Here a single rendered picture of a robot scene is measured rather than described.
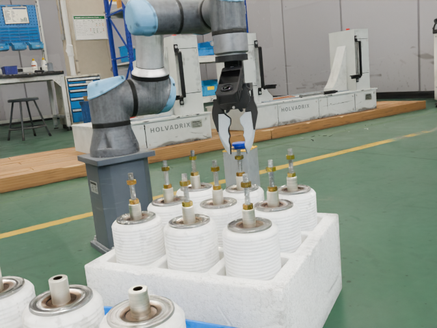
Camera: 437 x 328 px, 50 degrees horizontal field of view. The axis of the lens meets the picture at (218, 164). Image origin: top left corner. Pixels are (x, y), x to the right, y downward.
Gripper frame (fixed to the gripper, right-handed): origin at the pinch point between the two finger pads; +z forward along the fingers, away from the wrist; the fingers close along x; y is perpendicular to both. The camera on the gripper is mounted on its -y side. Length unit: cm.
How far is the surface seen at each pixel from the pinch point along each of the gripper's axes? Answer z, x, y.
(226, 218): 11.3, 0.9, -14.9
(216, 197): 7.8, 3.1, -11.8
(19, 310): 11, 22, -51
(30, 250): 34, 77, 31
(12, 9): -126, 359, 477
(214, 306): 20.7, 0.8, -31.6
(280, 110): 15, 9, 270
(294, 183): 7.6, -11.9, -3.5
